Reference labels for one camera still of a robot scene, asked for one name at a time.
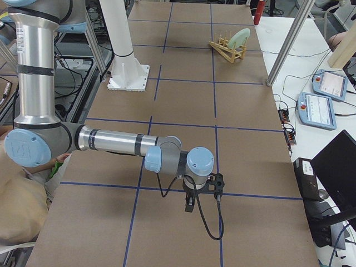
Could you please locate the black monitor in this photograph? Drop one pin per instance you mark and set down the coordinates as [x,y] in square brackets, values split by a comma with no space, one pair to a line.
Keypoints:
[334,166]

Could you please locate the near orange circuit board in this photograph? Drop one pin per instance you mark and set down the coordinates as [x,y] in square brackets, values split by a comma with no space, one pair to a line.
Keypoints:
[290,137]

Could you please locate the far orange circuit board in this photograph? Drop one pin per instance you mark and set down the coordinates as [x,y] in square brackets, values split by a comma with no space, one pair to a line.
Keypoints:
[284,115]

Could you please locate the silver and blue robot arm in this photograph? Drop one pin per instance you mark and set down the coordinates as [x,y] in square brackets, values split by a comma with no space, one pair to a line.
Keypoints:
[39,135]

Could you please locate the far teach pendant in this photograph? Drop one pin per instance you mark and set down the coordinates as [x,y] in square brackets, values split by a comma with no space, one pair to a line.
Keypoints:
[330,84]

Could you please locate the wooden dish rack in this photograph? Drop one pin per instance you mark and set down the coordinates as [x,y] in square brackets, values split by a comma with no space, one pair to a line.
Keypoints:
[221,46]

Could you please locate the light green plate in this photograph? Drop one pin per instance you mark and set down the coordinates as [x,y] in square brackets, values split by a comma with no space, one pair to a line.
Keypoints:
[239,39]

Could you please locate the beige cloth bag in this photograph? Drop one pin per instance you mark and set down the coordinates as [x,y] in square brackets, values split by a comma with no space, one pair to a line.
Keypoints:
[23,204]

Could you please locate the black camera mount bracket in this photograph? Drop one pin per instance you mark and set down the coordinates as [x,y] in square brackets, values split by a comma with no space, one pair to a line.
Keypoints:
[215,185]

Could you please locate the teach pendant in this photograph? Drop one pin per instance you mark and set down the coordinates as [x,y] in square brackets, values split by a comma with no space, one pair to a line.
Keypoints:
[330,84]
[317,111]

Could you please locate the wooden beam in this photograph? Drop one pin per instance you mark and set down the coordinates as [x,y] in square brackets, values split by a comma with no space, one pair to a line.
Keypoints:
[344,51]

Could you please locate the red bottle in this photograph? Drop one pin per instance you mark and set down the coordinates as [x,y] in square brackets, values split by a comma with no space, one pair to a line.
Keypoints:
[259,11]

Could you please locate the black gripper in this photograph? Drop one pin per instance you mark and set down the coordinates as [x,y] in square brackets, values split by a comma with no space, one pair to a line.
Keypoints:
[191,192]

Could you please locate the white pedestal column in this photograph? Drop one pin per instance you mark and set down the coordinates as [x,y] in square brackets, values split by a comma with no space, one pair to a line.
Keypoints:
[126,72]

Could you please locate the aluminium frame post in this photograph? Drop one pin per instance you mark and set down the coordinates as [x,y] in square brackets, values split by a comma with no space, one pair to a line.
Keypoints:
[296,26]

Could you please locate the orange circuit board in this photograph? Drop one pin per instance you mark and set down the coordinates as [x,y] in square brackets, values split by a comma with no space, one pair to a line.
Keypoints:
[284,115]
[290,137]

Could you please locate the near teach pendant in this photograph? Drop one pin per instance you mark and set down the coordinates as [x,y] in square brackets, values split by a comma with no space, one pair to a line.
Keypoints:
[317,111]

